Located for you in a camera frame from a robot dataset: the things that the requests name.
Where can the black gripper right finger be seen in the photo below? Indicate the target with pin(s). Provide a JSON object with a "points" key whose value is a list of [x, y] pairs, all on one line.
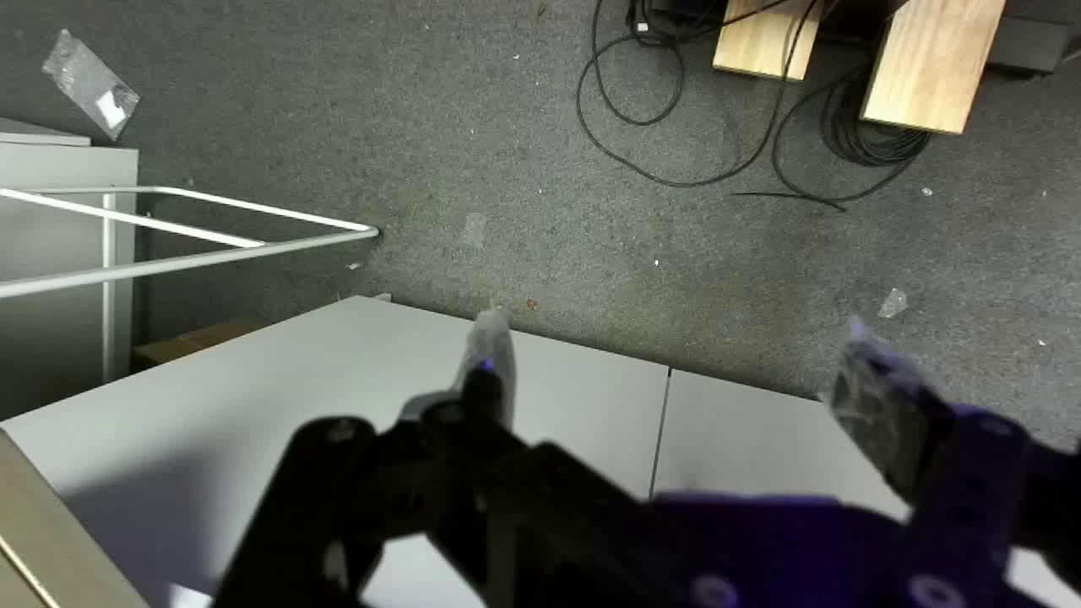
{"points": [[976, 481]]}

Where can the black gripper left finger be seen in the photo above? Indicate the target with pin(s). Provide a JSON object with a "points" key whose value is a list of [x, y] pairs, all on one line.
{"points": [[447, 469]]}

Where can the beige two-drawer filing cabinet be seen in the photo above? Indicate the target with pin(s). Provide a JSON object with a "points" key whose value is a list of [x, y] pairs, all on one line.
{"points": [[47, 556]]}

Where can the right wooden block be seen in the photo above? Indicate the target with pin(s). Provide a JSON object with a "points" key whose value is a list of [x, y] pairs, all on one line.
{"points": [[929, 64]]}

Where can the wooden block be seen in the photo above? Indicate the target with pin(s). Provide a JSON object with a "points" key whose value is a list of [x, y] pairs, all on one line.
{"points": [[929, 64], [767, 39]]}

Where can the left wooden block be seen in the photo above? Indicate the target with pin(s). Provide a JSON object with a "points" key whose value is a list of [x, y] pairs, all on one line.
{"points": [[767, 39]]}

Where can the clear plastic bag on floor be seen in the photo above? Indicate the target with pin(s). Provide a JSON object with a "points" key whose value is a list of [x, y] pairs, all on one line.
{"points": [[94, 85]]}

